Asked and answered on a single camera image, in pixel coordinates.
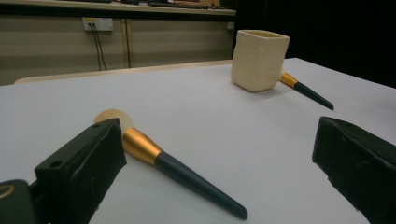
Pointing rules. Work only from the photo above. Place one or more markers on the white table mat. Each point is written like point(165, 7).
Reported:
point(218, 124)

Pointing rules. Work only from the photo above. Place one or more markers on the long beige background desk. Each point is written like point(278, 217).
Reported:
point(124, 6)

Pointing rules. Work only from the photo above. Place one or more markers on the beige square cup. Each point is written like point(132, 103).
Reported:
point(258, 59)

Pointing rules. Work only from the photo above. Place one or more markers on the wooden spoon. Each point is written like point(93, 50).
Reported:
point(183, 172)

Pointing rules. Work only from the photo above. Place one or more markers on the white wall socket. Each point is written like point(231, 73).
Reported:
point(102, 24)

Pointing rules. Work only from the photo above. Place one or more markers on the wooden table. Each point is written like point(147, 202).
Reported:
point(124, 71)

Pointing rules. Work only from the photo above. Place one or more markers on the small makeup brush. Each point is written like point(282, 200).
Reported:
point(308, 91)

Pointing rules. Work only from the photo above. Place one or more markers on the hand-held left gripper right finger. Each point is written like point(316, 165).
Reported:
point(361, 161)

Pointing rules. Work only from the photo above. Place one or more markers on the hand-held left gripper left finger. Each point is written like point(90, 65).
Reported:
point(77, 171)

